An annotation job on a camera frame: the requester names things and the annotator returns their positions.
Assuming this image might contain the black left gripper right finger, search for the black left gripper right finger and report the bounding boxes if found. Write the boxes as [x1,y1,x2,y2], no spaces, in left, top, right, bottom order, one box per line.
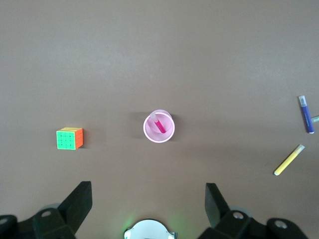
[196,182,310,239]

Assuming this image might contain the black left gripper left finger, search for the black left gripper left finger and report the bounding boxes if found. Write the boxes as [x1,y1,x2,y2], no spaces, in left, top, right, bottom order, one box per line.
[0,181,93,239]

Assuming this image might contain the pink marker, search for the pink marker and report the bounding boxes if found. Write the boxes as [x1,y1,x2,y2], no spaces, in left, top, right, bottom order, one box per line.
[149,112,166,134]

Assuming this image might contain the yellow marker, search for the yellow marker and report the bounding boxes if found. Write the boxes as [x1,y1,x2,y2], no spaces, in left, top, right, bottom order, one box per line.
[273,144,306,176]

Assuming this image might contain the colourful puzzle cube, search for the colourful puzzle cube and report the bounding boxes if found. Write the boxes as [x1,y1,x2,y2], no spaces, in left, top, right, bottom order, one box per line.
[55,126,84,151]

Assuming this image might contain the pink plastic cup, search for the pink plastic cup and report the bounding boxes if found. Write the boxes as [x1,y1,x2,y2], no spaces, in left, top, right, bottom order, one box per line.
[143,109,176,144]

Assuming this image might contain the purple marker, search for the purple marker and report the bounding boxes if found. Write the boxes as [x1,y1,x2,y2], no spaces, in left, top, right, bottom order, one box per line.
[298,95,316,134]

